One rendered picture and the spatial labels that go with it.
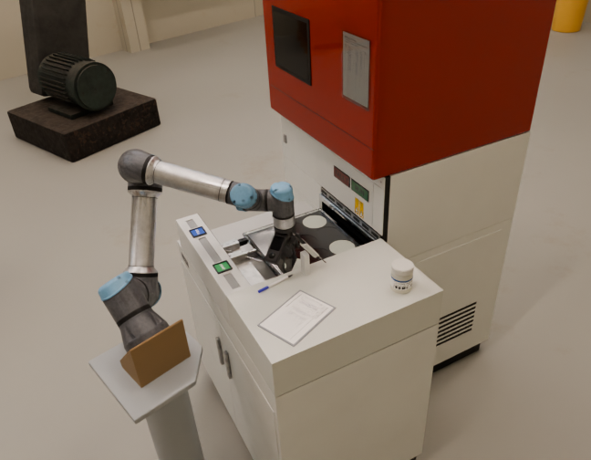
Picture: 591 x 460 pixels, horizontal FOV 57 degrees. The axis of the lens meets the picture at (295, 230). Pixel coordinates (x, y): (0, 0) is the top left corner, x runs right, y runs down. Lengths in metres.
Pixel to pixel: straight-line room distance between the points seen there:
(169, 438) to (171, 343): 0.40
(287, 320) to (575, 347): 1.88
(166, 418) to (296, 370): 0.52
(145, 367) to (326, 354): 0.55
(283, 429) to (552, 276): 2.26
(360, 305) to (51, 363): 1.96
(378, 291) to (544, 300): 1.77
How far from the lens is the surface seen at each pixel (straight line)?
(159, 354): 1.79
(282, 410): 1.78
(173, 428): 2.02
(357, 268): 1.92
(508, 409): 2.84
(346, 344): 1.72
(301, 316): 1.73
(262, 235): 2.22
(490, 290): 2.75
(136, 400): 1.80
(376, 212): 2.05
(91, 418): 2.92
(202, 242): 2.13
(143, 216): 1.92
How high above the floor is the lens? 2.15
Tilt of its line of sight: 34 degrees down
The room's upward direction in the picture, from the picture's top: 3 degrees counter-clockwise
